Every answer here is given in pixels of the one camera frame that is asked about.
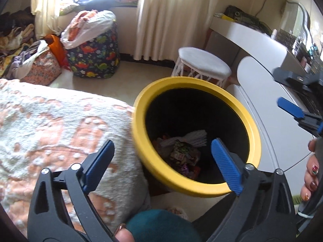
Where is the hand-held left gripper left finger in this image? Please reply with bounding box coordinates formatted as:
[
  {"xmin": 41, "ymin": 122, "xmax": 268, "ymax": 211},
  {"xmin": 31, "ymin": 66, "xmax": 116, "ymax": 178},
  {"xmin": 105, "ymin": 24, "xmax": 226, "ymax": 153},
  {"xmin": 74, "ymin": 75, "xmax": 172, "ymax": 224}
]
[{"xmin": 27, "ymin": 139, "xmax": 116, "ymax": 242}]

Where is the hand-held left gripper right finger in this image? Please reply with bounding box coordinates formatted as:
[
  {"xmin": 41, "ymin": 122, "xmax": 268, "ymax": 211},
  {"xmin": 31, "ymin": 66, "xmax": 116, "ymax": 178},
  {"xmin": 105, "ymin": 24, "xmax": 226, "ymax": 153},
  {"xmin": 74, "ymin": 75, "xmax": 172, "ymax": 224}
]
[{"xmin": 211, "ymin": 138, "xmax": 296, "ymax": 242}]

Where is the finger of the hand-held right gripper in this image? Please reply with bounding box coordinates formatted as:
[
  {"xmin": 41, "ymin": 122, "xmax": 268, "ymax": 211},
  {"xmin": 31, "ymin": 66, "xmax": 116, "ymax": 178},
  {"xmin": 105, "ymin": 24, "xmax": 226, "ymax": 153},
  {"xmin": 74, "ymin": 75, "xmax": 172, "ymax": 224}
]
[
  {"xmin": 273, "ymin": 66, "xmax": 323, "ymax": 93},
  {"xmin": 277, "ymin": 96, "xmax": 323, "ymax": 137}
]

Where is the large white foam net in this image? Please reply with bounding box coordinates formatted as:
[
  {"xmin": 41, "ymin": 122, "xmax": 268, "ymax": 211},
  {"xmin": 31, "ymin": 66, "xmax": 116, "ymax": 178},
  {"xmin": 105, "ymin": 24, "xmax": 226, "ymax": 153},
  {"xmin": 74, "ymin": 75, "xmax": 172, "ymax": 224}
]
[{"xmin": 161, "ymin": 130, "xmax": 209, "ymax": 148}]

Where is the green black snack wrapper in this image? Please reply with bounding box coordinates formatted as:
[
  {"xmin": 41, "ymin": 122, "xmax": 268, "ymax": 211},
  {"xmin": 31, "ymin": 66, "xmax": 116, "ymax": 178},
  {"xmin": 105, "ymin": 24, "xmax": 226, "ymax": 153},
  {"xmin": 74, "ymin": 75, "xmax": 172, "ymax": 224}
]
[{"xmin": 170, "ymin": 141, "xmax": 201, "ymax": 166}]

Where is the yellow-rimmed black bin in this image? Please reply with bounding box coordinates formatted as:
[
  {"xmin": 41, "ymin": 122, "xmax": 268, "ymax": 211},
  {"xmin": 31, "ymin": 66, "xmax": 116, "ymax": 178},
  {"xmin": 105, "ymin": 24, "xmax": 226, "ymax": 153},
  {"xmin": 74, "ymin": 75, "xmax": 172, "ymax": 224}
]
[{"xmin": 131, "ymin": 77, "xmax": 262, "ymax": 198}]

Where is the person's right hand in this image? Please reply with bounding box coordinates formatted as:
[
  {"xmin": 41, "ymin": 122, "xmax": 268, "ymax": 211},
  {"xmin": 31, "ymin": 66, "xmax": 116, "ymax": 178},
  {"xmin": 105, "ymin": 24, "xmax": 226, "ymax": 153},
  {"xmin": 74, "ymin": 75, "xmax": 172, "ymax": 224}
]
[{"xmin": 300, "ymin": 138, "xmax": 323, "ymax": 201}]

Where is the person's left hand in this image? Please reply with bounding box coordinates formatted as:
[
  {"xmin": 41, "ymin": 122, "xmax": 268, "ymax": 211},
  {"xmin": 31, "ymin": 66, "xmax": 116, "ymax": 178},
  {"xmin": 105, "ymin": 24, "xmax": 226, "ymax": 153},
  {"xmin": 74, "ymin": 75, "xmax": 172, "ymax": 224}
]
[{"xmin": 115, "ymin": 224, "xmax": 136, "ymax": 242}]

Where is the white rounded cabinet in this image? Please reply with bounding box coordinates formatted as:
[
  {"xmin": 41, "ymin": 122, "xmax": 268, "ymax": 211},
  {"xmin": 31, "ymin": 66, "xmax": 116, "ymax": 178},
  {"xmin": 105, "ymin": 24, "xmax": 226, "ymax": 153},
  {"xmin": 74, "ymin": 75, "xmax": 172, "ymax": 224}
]
[{"xmin": 226, "ymin": 55, "xmax": 316, "ymax": 174}]

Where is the mosaic storage box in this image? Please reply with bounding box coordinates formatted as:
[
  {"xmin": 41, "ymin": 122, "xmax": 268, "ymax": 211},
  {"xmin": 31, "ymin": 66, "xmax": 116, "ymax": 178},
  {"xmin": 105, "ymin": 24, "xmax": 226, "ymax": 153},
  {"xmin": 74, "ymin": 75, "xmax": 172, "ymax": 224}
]
[{"xmin": 279, "ymin": 29, "xmax": 307, "ymax": 56}]

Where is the white vanity table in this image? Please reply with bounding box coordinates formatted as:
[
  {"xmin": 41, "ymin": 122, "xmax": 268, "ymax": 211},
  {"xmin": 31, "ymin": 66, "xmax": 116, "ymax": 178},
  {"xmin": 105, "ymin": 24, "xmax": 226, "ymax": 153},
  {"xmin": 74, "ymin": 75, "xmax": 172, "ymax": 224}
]
[{"xmin": 209, "ymin": 18, "xmax": 307, "ymax": 69}]

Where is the white framed vanity mirror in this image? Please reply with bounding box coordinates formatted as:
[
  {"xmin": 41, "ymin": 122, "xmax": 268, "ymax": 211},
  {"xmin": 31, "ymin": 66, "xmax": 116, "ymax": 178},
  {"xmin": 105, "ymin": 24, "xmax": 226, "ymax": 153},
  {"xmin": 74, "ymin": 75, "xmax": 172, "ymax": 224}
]
[{"xmin": 284, "ymin": 1, "xmax": 314, "ymax": 43}]

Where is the peach patterned blanket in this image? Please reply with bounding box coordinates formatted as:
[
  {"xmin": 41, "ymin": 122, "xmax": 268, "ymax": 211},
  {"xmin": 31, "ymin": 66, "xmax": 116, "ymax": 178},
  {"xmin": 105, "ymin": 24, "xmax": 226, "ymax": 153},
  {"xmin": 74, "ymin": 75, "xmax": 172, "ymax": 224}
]
[{"xmin": 0, "ymin": 79, "xmax": 151, "ymax": 235}]

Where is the dark olive bag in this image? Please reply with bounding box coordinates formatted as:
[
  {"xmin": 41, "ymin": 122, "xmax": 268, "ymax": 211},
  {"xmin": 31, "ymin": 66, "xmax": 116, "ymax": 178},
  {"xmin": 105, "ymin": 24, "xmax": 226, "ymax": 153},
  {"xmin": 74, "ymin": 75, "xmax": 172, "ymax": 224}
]
[{"xmin": 223, "ymin": 5, "xmax": 272, "ymax": 31}]

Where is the white round stool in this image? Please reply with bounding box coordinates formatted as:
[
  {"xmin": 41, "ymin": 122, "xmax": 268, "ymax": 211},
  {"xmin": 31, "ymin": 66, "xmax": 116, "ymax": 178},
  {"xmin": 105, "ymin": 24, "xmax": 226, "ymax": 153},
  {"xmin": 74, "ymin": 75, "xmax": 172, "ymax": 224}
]
[{"xmin": 171, "ymin": 47, "xmax": 232, "ymax": 88}]

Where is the teal fleece clothing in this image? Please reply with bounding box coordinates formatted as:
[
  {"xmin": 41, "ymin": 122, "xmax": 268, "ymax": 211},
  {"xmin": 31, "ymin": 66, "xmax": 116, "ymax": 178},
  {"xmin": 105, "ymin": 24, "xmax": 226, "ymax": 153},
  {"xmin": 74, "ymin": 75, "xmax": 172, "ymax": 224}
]
[{"xmin": 126, "ymin": 209, "xmax": 202, "ymax": 242}]

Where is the dinosaur print laundry basket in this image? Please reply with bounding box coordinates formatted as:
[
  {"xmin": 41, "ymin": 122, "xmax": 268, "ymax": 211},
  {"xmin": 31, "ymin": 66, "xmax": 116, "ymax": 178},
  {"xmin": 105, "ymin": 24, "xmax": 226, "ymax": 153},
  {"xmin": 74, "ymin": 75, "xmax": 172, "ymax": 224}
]
[{"xmin": 61, "ymin": 10, "xmax": 121, "ymax": 79}]

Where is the floral fabric bag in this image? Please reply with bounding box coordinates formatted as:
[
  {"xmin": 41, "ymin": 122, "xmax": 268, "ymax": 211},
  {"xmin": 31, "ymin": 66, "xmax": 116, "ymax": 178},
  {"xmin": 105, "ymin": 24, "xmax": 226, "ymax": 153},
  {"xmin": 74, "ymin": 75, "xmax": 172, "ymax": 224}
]
[{"xmin": 24, "ymin": 48, "xmax": 62, "ymax": 86}]

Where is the orange plastic bag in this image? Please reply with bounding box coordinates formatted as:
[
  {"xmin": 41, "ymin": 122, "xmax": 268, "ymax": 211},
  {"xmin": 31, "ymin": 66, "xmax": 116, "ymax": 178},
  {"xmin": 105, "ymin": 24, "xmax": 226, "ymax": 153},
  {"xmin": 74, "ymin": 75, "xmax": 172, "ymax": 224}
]
[{"xmin": 42, "ymin": 34, "xmax": 72, "ymax": 69}]

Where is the lavender cloth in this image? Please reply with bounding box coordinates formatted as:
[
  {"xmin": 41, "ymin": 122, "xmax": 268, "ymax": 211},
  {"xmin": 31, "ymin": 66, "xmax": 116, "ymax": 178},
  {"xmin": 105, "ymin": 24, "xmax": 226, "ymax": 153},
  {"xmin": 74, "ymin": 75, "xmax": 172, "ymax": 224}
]
[{"xmin": 6, "ymin": 52, "xmax": 32, "ymax": 79}]

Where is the cream curtain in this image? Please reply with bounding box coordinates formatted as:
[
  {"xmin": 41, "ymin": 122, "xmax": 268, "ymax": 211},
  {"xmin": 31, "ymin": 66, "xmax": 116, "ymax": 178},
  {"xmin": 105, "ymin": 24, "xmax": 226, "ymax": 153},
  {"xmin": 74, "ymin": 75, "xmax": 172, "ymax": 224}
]
[
  {"xmin": 30, "ymin": 0, "xmax": 74, "ymax": 40},
  {"xmin": 132, "ymin": 0, "xmax": 224, "ymax": 62}
]

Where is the crumpled white plastic bag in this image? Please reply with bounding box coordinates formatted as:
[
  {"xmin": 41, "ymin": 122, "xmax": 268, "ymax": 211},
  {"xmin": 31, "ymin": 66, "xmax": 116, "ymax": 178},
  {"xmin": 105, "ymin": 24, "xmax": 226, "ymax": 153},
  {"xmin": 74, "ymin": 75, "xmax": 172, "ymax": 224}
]
[{"xmin": 21, "ymin": 40, "xmax": 49, "ymax": 80}]

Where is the white bag of orange clothes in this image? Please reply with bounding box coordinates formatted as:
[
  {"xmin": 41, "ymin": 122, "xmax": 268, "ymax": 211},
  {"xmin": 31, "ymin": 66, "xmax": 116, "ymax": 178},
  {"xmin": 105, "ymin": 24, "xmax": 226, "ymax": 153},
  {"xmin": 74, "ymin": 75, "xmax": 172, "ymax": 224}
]
[{"xmin": 61, "ymin": 10, "xmax": 117, "ymax": 50}]

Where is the pile of clothes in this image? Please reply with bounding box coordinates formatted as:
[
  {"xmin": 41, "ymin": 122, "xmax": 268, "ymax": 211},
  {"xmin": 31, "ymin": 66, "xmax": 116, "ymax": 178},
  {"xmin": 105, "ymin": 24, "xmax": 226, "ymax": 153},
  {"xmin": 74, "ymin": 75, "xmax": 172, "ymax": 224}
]
[{"xmin": 0, "ymin": 7, "xmax": 37, "ymax": 79}]

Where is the heap of jackets and bedding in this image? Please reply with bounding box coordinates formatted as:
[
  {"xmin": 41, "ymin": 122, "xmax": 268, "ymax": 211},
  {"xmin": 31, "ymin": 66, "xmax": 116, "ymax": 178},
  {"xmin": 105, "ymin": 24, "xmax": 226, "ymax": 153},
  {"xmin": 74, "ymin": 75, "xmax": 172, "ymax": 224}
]
[{"xmin": 59, "ymin": 0, "xmax": 142, "ymax": 16}]

